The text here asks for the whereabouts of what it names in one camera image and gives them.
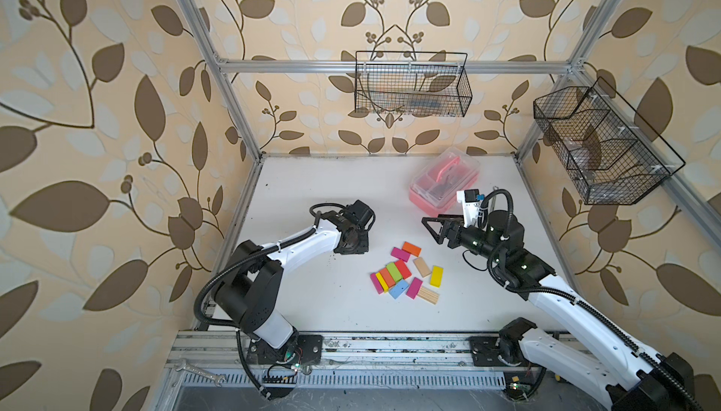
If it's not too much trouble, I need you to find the orange block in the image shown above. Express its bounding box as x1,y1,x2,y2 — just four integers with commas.
402,242,422,257

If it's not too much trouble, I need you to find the ridged wood block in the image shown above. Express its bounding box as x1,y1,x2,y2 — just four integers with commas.
417,286,439,305

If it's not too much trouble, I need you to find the dark pink block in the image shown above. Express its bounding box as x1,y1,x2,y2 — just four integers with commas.
370,273,385,295

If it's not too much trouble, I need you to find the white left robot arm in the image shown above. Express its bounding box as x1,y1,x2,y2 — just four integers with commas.
193,200,376,401

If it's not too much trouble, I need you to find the thin yellow block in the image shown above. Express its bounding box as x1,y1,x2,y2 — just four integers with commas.
375,272,389,293

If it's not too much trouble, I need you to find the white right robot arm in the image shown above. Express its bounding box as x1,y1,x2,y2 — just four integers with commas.
422,189,701,410

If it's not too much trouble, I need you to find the magenta slanted block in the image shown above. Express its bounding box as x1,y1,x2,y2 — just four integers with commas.
406,278,422,299

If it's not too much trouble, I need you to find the black wire basket back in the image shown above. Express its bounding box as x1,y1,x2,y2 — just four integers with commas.
354,50,473,118

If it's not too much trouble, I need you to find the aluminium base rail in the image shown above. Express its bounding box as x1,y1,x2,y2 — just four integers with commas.
166,330,541,390

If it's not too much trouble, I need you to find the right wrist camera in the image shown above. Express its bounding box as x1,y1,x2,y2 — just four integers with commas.
456,189,484,227

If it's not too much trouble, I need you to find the red block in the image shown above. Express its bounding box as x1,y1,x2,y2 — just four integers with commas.
394,260,412,280

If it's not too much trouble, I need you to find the silver wrench on rail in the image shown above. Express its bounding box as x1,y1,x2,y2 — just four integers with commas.
175,358,226,387

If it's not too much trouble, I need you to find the pink plastic storage box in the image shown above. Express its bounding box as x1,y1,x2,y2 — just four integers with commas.
409,147,480,217

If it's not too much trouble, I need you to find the blue block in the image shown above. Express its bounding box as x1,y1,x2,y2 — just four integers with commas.
389,280,409,299

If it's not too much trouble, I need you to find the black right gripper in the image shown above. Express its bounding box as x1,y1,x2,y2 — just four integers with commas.
423,213,505,267

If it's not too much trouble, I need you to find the green block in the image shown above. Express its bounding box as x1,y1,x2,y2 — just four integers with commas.
386,263,403,283

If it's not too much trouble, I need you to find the orange-red block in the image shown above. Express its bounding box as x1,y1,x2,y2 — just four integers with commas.
379,268,396,289

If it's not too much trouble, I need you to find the black wire basket right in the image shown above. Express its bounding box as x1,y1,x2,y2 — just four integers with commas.
533,77,686,206

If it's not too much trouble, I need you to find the aluminium frame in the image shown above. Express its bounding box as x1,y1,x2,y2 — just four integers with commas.
156,0,721,232

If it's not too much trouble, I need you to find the black wire basket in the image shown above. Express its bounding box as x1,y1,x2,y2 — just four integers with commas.
354,50,473,118
533,77,686,206

